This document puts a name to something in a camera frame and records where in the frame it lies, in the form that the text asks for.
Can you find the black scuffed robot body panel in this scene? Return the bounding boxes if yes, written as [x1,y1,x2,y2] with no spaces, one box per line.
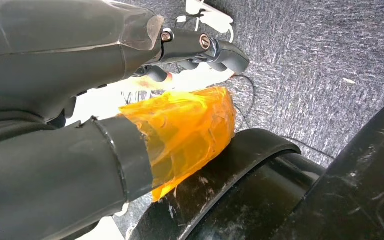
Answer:
[271,88,384,240]

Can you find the black curved robot body cover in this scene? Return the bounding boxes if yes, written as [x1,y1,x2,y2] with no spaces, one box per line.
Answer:
[130,128,327,240]

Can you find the white cable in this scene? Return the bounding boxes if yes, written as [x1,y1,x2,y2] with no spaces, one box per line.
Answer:
[175,0,235,34]

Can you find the thin black cable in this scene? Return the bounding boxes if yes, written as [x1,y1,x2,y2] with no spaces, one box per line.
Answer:
[231,74,335,161]

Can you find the orange tape wrap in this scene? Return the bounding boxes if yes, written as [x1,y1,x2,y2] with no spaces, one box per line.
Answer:
[118,86,238,203]

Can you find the white round device red rim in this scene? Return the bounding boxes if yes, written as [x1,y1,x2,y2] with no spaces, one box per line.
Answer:
[135,62,237,94]

